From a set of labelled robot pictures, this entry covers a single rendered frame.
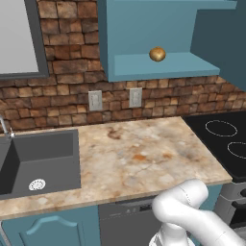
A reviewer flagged dark grey sink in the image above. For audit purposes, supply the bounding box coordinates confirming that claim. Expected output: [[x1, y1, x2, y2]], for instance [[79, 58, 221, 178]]
[[0, 128, 82, 201]]

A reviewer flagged blue cabinet door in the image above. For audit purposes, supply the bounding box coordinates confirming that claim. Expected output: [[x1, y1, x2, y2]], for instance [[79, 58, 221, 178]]
[[189, 0, 246, 93]]

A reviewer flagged blue base cupboard door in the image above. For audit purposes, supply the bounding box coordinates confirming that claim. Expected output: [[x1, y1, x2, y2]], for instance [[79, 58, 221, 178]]
[[0, 205, 102, 246]]

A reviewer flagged grey wall socket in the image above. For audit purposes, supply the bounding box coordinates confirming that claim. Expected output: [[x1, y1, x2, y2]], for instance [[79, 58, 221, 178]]
[[129, 87, 143, 109], [87, 89, 104, 112]]

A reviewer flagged grey oven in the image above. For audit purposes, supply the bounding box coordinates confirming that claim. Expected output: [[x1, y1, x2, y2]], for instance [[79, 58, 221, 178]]
[[213, 181, 246, 233]]

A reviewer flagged black hob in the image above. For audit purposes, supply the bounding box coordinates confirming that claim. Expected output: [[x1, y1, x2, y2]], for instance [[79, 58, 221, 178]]
[[182, 110, 246, 184]]

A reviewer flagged grey dishwasher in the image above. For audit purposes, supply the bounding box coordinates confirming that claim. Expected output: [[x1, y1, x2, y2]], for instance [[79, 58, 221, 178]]
[[97, 195, 164, 246]]

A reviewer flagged blue wall cabinet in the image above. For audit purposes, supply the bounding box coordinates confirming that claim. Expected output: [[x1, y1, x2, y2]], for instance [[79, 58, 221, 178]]
[[96, 0, 238, 83]]

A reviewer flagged brown potato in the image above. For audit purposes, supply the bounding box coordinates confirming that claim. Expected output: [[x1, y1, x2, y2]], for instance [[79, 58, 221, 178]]
[[149, 46, 167, 62]]

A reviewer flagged silver tap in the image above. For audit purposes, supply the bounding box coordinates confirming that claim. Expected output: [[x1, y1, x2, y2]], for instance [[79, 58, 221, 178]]
[[0, 115, 15, 140]]

